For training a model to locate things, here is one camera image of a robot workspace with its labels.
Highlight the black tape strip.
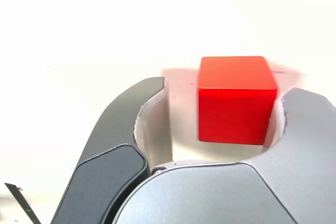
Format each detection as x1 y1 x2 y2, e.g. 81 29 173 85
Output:
4 183 43 224

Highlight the narrow grey gripper left jaw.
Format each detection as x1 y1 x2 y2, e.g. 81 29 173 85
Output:
49 76 174 224

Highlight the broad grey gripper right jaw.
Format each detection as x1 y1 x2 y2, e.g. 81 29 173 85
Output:
104 87 336 224

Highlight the red cube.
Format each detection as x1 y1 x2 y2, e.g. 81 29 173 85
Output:
197 56 278 146

